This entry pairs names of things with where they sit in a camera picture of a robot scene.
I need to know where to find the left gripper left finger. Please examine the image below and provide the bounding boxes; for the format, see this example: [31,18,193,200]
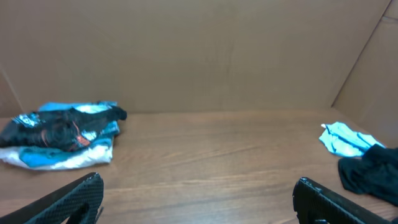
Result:
[1,172,104,224]

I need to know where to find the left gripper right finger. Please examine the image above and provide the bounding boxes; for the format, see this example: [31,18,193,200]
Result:
[292,177,395,224]

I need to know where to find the black orange-patterned cycling jersey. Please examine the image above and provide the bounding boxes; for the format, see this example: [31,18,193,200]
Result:
[1,106,127,152]

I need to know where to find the folded blue denim jeans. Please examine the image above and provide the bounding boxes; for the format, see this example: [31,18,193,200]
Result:
[18,101,120,170]

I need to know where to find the plain black garment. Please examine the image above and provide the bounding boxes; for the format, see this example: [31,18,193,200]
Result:
[338,144,397,206]

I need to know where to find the light blue t-shirt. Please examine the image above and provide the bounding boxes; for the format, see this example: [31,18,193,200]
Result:
[319,122,385,157]

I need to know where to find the folded white cloth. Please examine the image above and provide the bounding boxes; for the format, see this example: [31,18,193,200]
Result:
[1,145,113,170]

